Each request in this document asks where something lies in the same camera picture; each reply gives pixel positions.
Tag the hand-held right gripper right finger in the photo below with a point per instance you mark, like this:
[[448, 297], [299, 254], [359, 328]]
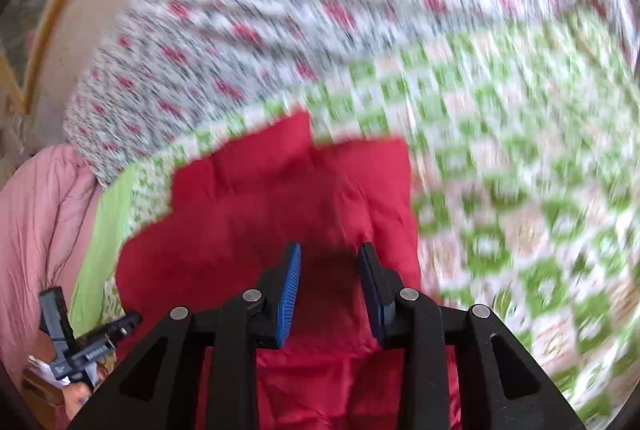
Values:
[[372, 297]]

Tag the pink quilt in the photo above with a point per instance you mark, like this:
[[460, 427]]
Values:
[[40, 230]]

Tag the person's left hand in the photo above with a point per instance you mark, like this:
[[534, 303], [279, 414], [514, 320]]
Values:
[[79, 399]]

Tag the green printed bed sheet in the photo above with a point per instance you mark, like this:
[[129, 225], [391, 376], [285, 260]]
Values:
[[500, 160]]

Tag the red quilted jacket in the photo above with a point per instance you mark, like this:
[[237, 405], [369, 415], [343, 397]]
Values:
[[280, 190]]

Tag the floral quilt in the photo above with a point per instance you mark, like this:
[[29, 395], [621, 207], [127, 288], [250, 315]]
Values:
[[300, 10]]

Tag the lime green cloth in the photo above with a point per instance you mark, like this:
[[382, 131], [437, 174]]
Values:
[[100, 250]]

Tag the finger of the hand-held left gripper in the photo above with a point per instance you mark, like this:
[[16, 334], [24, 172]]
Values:
[[55, 315], [112, 330]]

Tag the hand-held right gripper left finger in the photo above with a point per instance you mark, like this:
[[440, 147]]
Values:
[[288, 295]]

